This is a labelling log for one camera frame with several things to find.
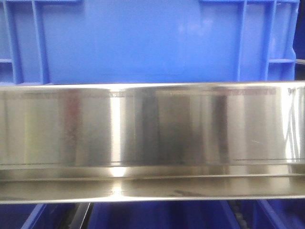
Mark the lower right blue bin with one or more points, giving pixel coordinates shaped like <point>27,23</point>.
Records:
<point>280,214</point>

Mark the lower middle blue bin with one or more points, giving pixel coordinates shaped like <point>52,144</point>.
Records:
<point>163,215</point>

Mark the lower steel divider rail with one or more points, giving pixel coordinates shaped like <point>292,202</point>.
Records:
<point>80,216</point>

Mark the stainless steel shelf rail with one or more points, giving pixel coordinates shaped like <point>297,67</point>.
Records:
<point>133,142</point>

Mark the large blue plastic bin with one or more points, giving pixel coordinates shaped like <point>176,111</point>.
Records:
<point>146,41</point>

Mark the lower left blue bin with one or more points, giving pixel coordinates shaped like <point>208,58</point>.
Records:
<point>23,216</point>

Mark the lower roller track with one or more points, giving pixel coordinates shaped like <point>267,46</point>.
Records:
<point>235,207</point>

